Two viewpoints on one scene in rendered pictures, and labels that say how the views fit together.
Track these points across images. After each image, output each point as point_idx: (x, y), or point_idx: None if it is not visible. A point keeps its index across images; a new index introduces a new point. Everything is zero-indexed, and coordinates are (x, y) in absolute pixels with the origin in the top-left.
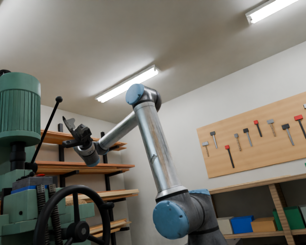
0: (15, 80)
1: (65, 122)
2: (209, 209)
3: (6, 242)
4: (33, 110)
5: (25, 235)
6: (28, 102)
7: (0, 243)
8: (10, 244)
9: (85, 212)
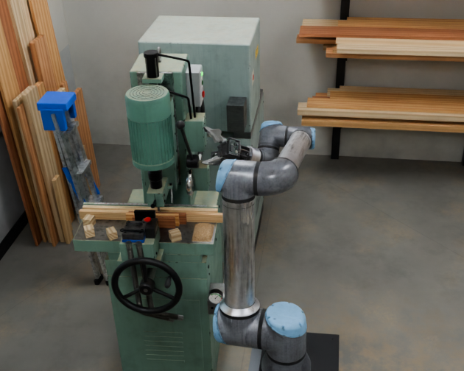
0: (130, 111)
1: (209, 134)
2: (273, 345)
3: None
4: (151, 142)
5: None
6: (143, 136)
7: None
8: None
9: (201, 250)
